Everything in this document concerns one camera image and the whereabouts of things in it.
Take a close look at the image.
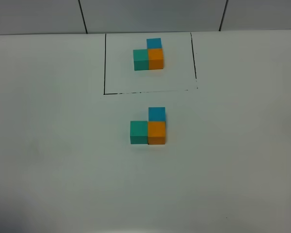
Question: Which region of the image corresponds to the green template cube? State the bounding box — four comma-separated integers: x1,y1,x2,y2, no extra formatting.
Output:
133,49,149,71

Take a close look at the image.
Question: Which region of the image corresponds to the orange template cube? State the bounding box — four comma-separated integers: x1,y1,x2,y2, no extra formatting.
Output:
148,48,164,70

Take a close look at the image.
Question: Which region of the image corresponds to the blue template cube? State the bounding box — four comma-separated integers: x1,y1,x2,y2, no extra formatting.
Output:
146,38,162,49

